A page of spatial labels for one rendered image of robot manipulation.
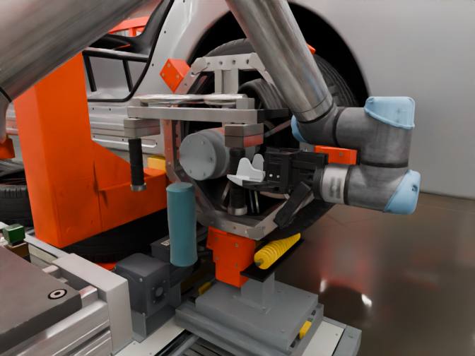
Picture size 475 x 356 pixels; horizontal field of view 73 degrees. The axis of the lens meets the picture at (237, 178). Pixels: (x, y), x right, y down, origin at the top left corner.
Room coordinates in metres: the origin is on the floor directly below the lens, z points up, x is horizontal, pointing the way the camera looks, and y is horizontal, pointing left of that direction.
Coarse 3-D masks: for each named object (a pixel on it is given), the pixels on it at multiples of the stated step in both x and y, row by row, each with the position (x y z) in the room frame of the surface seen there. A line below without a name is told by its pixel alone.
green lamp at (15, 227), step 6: (6, 228) 0.81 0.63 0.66; (12, 228) 0.81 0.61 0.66; (18, 228) 0.81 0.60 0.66; (6, 234) 0.80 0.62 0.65; (12, 234) 0.80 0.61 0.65; (18, 234) 0.81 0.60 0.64; (24, 234) 0.82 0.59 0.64; (6, 240) 0.80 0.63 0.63; (12, 240) 0.80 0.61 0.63; (18, 240) 0.81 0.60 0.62
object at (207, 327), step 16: (208, 288) 1.28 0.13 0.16; (192, 304) 1.16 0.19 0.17; (320, 304) 1.16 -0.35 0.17; (176, 320) 1.13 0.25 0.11; (192, 320) 1.08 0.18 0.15; (208, 320) 1.09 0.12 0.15; (320, 320) 1.13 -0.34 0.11; (208, 336) 1.04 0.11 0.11; (224, 336) 1.00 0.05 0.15; (240, 336) 1.00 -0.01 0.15; (304, 336) 0.98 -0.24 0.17; (240, 352) 0.96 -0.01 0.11; (256, 352) 0.92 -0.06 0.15; (272, 352) 0.92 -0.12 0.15; (288, 352) 0.91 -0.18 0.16
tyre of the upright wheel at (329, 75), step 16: (224, 48) 1.07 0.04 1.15; (240, 48) 1.03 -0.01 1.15; (320, 64) 0.97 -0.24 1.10; (336, 80) 0.98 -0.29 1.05; (336, 96) 0.88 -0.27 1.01; (352, 96) 1.03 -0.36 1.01; (304, 208) 0.91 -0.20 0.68; (320, 208) 0.88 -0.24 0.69; (304, 224) 0.91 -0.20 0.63; (272, 240) 0.97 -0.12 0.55
